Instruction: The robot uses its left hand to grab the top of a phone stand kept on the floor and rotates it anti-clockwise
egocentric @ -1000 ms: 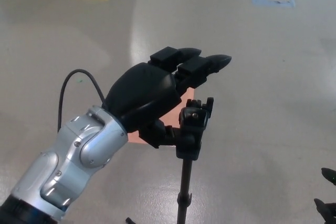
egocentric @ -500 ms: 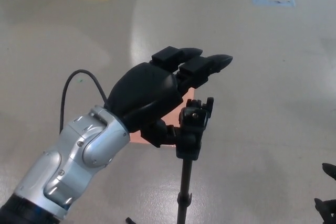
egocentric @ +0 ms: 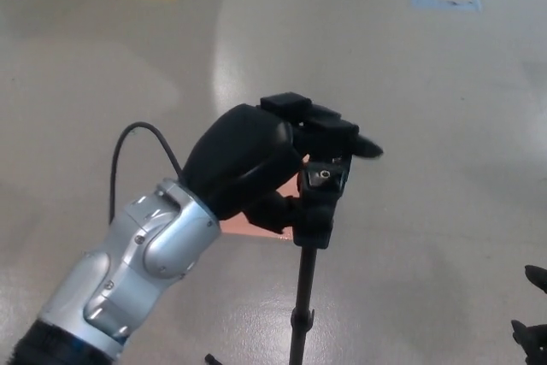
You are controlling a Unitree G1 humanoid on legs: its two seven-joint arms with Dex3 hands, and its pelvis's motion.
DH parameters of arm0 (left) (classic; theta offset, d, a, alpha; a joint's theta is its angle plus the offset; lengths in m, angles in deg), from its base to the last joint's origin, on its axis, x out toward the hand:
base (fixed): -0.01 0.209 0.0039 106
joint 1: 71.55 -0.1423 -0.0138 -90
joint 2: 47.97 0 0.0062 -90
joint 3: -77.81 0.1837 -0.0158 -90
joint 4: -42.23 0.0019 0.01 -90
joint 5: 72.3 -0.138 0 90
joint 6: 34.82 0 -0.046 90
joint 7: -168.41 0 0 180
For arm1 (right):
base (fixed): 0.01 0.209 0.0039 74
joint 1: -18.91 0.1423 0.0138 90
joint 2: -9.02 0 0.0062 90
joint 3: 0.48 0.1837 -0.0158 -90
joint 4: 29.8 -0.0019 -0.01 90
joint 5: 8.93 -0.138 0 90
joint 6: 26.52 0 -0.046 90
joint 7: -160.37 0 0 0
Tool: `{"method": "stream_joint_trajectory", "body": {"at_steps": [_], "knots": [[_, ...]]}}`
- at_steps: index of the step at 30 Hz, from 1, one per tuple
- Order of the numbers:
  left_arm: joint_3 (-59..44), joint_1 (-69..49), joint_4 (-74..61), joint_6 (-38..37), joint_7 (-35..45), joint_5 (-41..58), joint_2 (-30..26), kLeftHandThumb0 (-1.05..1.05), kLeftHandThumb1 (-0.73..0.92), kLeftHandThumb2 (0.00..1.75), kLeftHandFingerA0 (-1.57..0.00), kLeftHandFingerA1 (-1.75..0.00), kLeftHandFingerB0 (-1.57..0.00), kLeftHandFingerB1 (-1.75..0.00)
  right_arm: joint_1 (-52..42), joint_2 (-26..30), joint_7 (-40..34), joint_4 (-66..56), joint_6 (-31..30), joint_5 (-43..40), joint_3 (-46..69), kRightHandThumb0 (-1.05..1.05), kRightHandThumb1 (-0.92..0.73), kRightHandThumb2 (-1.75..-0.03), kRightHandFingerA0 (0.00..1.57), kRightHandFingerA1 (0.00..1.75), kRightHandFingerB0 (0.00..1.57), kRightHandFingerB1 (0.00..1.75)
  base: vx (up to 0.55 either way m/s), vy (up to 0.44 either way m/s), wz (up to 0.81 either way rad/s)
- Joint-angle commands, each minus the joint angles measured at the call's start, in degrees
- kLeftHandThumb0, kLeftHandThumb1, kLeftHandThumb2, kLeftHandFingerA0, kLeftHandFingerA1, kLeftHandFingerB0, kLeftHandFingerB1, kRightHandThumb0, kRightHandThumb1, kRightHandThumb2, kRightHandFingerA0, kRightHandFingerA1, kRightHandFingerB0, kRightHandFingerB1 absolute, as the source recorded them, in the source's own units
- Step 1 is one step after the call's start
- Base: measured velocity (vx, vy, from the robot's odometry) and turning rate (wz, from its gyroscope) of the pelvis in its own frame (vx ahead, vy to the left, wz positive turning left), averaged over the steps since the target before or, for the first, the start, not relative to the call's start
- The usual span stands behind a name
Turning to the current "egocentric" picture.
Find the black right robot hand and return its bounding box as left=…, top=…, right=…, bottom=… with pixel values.
left=510, top=264, right=547, bottom=365

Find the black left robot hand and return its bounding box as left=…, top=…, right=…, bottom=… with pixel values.
left=178, top=91, right=385, bottom=236

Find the black tripod phone stand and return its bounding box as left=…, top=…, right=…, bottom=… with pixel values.
left=203, top=155, right=354, bottom=365

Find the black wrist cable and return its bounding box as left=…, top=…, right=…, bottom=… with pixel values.
left=109, top=121, right=185, bottom=221

